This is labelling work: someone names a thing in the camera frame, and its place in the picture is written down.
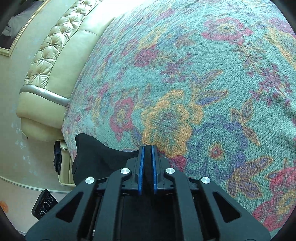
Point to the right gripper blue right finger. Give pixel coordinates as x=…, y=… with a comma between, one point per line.
x=161, y=185

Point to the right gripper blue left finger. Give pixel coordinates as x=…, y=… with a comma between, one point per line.
x=134, y=184

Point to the black pants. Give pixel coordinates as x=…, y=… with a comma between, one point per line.
x=94, y=159

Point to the black speaker box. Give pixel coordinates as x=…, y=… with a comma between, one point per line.
x=45, y=202

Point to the cream tufted headboard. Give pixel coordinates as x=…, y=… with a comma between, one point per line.
x=54, y=72

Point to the floral bedspread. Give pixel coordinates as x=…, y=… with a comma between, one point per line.
x=211, y=84

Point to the framed wedding photo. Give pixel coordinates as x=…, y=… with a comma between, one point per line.
x=15, y=17

